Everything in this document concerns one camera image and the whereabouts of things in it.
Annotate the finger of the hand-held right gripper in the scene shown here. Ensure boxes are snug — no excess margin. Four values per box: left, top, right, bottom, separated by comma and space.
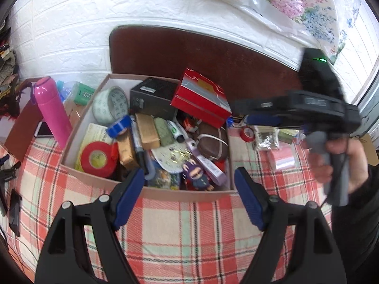
245, 114, 283, 127
230, 97, 287, 116

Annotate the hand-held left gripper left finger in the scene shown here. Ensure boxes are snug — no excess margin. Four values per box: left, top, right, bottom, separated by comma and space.
35, 168, 145, 284

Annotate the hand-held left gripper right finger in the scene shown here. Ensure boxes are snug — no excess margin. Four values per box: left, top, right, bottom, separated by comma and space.
234, 166, 347, 284

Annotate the green colourful card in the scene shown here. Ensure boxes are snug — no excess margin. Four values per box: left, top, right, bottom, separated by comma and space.
147, 168, 181, 190

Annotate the golden brown packet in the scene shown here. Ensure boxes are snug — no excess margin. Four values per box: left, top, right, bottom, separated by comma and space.
116, 129, 140, 170

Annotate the large red tape roll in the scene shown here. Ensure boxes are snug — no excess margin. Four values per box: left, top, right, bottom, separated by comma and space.
80, 141, 119, 178

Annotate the black marker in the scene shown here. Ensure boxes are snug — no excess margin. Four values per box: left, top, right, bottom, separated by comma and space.
130, 118, 149, 176

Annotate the red gift box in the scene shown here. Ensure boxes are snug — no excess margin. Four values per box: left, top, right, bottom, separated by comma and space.
171, 67, 233, 129

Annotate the long purple box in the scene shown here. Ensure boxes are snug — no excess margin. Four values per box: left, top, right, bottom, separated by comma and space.
186, 141, 227, 186

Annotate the brown football shaped pouch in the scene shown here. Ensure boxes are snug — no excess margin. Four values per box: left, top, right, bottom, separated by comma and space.
196, 122, 229, 161

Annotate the purple figure toy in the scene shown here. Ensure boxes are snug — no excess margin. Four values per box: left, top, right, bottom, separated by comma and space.
180, 158, 216, 192

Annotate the brown paper packet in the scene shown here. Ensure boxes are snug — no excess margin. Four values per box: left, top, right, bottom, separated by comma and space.
135, 112, 161, 150

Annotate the small red packet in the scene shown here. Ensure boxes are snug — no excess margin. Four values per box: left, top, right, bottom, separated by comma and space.
181, 118, 198, 134

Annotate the blue tape roll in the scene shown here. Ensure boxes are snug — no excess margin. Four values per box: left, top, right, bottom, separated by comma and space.
107, 114, 133, 138

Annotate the brown cardboard box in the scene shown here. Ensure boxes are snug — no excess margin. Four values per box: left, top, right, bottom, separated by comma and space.
60, 73, 238, 199

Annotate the white tube with green print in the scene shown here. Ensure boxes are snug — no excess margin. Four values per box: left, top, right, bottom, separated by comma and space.
167, 119, 186, 143

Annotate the patterned white tape roll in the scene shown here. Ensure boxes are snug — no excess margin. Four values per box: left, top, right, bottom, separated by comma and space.
92, 85, 130, 127

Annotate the black charger box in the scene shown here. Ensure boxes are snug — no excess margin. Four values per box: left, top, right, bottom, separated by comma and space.
129, 77, 182, 122

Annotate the person's right forearm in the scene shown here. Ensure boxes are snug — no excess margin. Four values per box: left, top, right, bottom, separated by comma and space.
331, 164, 379, 274

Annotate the person's right hand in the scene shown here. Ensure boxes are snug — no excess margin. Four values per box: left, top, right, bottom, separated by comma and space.
301, 138, 371, 196

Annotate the silver foil packet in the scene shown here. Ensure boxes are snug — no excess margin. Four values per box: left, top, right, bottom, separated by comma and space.
253, 125, 281, 152

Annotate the small red tape roll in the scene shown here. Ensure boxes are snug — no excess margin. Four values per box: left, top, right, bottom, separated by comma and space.
239, 126, 255, 143

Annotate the small green packet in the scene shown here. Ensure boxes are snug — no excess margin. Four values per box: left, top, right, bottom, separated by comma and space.
278, 129, 297, 144

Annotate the stack of clear zip bags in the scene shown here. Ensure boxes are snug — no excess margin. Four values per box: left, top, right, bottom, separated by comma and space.
267, 150, 297, 170

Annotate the red plaid blanket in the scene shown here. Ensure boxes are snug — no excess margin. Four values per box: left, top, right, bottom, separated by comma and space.
0, 121, 336, 284

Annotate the brown headboard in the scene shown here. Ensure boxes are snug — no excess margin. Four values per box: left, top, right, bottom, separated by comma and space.
109, 24, 301, 102

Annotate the floral curtain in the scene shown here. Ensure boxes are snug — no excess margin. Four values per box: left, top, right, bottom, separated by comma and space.
190, 0, 361, 64

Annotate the black smartphone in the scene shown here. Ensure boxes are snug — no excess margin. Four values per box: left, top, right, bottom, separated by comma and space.
33, 121, 54, 138

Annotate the green label water bottle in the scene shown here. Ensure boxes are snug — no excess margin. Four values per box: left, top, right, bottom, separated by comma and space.
56, 80, 96, 106

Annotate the pink bottle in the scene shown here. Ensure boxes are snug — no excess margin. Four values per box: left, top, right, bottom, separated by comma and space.
32, 76, 73, 149

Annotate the black tripod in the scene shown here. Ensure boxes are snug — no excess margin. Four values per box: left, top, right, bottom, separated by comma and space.
0, 153, 22, 216

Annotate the brown paper folder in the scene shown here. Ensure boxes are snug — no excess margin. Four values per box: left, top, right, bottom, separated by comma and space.
4, 94, 42, 162

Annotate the shelf clutter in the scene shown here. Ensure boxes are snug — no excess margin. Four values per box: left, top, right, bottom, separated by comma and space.
0, 25, 22, 120

